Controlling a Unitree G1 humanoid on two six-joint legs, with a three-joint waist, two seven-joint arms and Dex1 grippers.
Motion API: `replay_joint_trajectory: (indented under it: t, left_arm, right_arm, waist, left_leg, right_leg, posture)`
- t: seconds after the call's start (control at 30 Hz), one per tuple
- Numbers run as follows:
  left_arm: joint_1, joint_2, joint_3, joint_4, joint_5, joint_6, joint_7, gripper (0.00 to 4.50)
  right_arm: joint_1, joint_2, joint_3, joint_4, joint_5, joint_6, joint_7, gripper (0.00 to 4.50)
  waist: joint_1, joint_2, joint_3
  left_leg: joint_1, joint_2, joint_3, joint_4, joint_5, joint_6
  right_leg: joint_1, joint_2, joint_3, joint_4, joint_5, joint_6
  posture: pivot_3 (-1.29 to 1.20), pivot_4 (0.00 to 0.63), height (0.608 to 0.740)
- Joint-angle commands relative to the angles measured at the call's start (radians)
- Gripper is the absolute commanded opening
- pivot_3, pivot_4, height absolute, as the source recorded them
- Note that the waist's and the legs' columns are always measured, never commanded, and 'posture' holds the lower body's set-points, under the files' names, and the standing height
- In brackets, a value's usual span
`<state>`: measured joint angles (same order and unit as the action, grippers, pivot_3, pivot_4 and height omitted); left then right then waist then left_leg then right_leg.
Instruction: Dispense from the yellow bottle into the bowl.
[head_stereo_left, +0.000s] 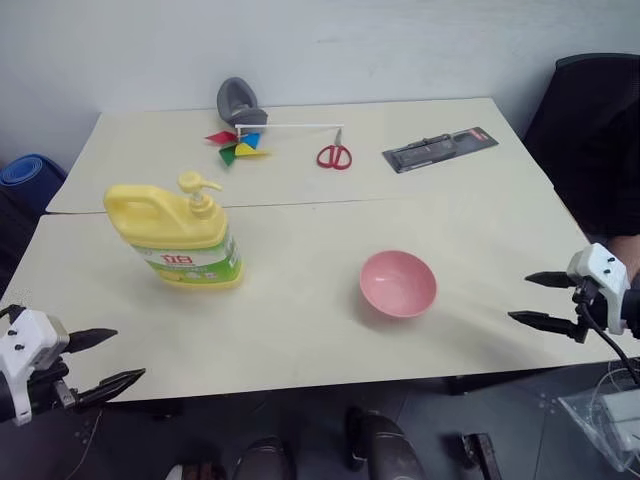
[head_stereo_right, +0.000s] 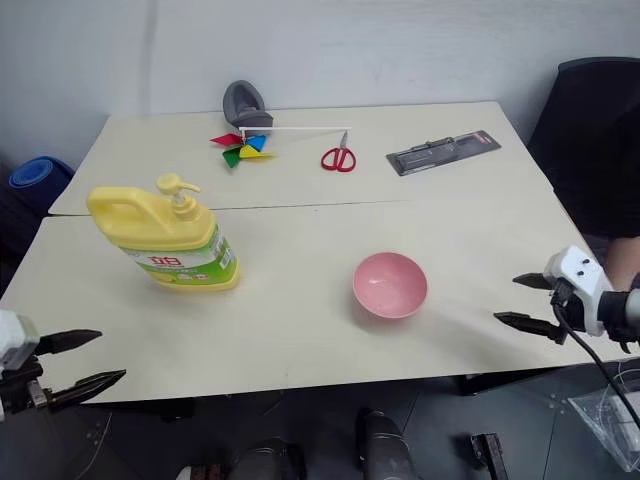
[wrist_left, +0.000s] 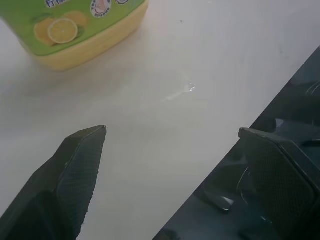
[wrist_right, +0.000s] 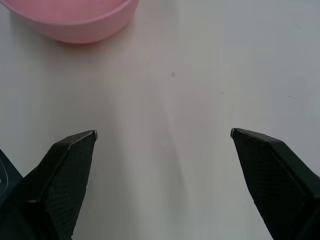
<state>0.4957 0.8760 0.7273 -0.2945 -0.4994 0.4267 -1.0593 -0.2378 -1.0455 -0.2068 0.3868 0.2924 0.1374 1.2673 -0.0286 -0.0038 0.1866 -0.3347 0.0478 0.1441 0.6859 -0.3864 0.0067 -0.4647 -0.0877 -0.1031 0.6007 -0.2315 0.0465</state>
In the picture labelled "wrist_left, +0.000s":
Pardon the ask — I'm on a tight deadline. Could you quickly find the yellow lemon detergent bottle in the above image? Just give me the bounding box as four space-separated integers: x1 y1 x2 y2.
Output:
0 0 150 73

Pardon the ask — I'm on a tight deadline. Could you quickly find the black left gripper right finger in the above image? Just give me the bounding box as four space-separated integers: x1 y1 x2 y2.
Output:
238 127 320 240

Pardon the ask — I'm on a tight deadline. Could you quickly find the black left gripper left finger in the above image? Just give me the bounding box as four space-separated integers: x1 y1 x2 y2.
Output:
0 125 108 240

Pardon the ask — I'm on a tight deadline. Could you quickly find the clear liquid drop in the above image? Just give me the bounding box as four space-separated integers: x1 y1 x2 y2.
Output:
182 80 196 93

